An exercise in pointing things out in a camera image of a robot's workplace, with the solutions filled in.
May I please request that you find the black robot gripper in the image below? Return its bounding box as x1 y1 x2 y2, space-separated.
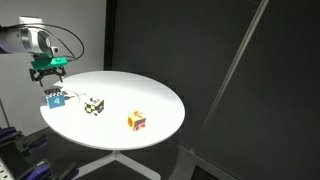
28 65 67 88

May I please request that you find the black white triangle foam cube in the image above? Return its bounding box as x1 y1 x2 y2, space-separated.
43 87 86 110

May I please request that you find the checkered fox foam cube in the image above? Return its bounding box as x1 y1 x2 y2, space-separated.
84 96 106 117

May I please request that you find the orange circle foam cube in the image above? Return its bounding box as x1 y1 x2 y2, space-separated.
127 110 148 132

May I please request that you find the purple black spring clamp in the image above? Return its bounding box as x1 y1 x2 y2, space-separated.
18 158 80 180
0 125 50 154

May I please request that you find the white table base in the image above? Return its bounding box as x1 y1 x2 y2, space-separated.
75 149 162 180

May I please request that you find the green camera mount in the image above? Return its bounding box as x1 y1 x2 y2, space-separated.
30 55 69 72

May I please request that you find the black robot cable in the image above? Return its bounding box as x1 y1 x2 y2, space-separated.
13 22 85 62

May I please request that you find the black vertical wall post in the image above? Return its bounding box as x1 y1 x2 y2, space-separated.
104 0 118 71

